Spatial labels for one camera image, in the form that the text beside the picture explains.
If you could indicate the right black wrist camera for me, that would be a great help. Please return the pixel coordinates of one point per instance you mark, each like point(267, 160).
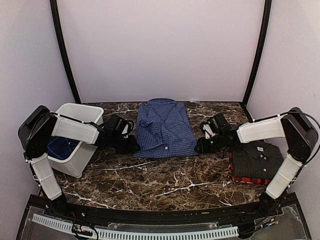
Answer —
point(216, 125)

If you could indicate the white plastic bin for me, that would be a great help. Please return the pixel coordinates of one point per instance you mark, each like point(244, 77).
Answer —
point(74, 123)

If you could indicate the right black frame post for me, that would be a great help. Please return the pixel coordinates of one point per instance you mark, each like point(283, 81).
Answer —
point(258, 53)

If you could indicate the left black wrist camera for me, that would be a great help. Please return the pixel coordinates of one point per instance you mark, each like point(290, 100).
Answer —
point(118, 126)

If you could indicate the left black frame post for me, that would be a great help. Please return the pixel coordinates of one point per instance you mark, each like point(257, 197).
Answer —
point(63, 50)

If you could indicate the dark blue plaid shirt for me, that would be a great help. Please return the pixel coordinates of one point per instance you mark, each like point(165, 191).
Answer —
point(61, 148)

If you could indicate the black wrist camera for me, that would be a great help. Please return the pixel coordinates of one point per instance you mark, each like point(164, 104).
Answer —
point(118, 126)
point(216, 125)

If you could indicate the white slotted cable duct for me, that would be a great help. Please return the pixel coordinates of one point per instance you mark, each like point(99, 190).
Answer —
point(121, 231)

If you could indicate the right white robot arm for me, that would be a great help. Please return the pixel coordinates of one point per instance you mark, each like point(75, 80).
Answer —
point(299, 130)

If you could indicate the black frame post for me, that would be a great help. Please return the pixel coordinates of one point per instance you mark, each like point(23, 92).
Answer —
point(258, 53)
point(63, 50)

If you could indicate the folded red plaid shirt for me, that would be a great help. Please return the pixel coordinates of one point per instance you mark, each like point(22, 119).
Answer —
point(247, 180)

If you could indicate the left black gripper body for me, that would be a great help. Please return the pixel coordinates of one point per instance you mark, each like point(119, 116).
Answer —
point(122, 146)

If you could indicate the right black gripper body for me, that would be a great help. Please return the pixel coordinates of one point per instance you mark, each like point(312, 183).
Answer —
point(213, 146)

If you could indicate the blue checked long sleeve shirt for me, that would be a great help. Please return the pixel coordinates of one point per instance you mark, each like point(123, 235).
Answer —
point(163, 130)

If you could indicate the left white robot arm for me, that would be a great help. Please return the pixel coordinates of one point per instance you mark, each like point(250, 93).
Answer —
point(34, 135)

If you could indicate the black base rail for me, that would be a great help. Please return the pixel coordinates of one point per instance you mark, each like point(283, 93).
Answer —
point(285, 222)

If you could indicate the folded black striped shirt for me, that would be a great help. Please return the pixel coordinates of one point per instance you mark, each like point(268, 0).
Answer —
point(255, 160)

